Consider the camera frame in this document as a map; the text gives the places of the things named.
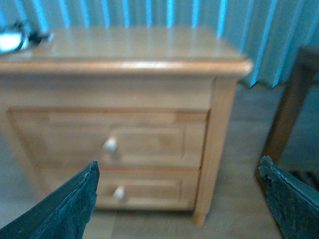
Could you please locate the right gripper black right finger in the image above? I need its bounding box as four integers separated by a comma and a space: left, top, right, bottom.
259, 156, 319, 239

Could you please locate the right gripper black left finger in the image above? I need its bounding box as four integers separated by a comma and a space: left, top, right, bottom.
0, 161, 100, 239

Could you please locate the black charger cable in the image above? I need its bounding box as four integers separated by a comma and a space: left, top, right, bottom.
0, 19, 54, 50

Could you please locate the white drawer knob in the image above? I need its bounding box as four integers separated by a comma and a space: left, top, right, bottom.
112, 186, 125, 200
102, 137, 121, 160

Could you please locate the light wooden nightstand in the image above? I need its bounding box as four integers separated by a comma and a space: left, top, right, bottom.
0, 27, 253, 226

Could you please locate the wooden drawer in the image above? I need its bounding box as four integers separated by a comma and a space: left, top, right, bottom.
8, 109, 207, 168
37, 166, 202, 212

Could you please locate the pale pleated curtain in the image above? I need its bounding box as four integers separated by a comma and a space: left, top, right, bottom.
0, 0, 319, 87

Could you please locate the dark wooden side table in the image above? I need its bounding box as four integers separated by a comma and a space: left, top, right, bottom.
254, 45, 319, 197

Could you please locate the white charger block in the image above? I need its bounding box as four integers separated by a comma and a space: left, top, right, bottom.
0, 32, 23, 54

